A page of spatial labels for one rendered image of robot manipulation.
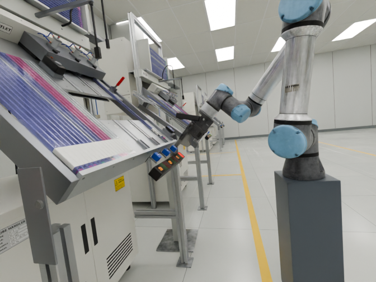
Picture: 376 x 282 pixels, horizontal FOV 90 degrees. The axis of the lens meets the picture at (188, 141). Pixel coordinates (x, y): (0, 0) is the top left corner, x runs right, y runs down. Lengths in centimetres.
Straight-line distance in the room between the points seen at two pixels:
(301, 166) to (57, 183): 77
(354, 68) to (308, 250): 898
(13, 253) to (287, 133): 87
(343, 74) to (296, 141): 881
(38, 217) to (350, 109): 941
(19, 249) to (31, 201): 37
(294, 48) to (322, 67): 851
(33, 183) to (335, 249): 96
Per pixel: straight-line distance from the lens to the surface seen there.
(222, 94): 85
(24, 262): 80
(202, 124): 88
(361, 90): 966
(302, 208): 86
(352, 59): 968
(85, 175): 44
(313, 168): 86
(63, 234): 45
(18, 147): 50
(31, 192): 42
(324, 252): 97
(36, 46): 98
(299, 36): 74
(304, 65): 72
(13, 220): 75
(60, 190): 44
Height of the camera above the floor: 80
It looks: 5 degrees down
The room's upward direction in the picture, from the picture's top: 6 degrees counter-clockwise
